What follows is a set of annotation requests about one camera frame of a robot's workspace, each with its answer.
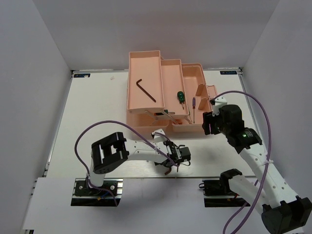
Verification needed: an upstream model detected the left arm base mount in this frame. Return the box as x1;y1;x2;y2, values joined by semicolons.
71;178;123;207

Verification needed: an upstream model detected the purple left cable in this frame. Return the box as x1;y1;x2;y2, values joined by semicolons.
74;120;181;205

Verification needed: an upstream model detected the thick brown hex key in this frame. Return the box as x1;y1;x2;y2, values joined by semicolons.
136;79;156;102

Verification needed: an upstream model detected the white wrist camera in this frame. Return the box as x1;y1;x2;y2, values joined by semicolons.
151;129;167;143
210;96;228;116

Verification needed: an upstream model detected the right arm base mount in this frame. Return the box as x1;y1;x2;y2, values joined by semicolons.
198;179;246;208

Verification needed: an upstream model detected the blue red handled screwdriver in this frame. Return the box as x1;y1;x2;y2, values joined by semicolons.
192;97;196;124

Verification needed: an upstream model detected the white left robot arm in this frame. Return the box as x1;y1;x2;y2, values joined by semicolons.
86;129;191;195

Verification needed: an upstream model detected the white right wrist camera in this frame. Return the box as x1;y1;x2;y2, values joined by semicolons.
210;96;228;116

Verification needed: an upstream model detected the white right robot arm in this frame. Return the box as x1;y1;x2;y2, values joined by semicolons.
202;104;312;234

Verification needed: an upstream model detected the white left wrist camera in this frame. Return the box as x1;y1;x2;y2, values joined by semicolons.
151;129;167;143

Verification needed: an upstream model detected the green stubby screwdriver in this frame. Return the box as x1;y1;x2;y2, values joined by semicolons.
177;91;185;109

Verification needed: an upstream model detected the long brown hex key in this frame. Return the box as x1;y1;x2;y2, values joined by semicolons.
164;168;172;176

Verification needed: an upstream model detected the black green slim screwdriver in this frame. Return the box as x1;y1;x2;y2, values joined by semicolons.
154;110;176;116

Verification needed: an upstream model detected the pink plastic toolbox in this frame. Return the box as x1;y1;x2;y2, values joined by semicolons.
126;51;217;133

